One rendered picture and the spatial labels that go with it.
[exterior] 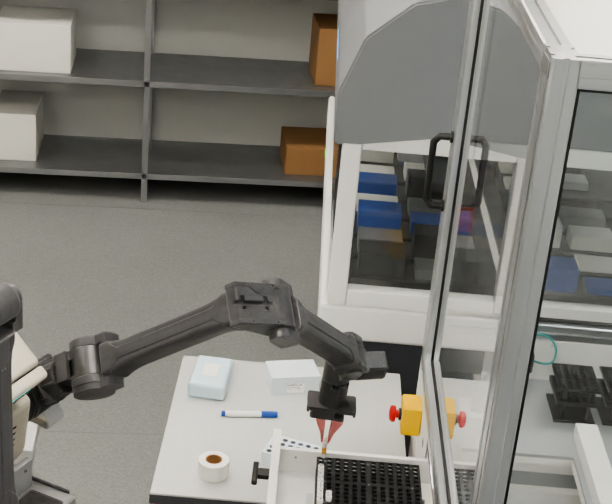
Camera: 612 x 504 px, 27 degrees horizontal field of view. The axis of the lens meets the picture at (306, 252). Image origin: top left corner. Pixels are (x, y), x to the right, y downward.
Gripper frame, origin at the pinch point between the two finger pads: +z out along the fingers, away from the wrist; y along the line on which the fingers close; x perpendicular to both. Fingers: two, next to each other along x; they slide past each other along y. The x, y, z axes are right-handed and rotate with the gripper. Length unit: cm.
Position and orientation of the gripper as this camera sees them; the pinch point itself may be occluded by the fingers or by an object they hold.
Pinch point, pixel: (325, 438)
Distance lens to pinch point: 266.8
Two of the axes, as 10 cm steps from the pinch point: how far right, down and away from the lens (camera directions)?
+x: 0.3, -4.2, 9.1
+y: 9.9, 1.4, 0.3
